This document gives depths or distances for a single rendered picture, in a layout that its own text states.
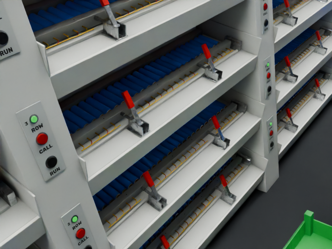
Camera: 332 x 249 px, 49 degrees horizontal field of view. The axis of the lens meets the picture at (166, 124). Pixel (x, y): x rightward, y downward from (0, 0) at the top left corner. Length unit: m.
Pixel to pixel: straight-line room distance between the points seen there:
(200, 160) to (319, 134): 0.74
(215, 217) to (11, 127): 0.69
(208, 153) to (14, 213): 0.53
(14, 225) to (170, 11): 0.48
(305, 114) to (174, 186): 0.78
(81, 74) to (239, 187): 0.71
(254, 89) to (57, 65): 0.66
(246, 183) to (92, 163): 0.63
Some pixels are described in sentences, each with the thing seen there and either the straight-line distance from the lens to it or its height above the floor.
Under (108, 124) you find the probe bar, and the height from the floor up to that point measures 0.52.
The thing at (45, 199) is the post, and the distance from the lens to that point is 0.62.
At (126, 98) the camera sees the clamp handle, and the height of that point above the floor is 0.57.
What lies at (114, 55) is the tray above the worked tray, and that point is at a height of 0.67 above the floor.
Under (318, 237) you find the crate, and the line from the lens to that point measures 1.17.
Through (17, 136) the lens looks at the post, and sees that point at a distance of 0.56.
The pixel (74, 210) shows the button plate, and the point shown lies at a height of 0.46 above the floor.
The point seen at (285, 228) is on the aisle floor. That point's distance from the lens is 1.19.
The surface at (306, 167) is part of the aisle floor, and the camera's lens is 1.42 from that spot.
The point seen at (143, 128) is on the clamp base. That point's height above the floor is 0.51.
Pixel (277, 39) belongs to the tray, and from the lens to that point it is 1.16.
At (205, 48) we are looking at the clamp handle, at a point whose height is 0.57.
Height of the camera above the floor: 0.86
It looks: 29 degrees down
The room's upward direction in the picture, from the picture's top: 12 degrees counter-clockwise
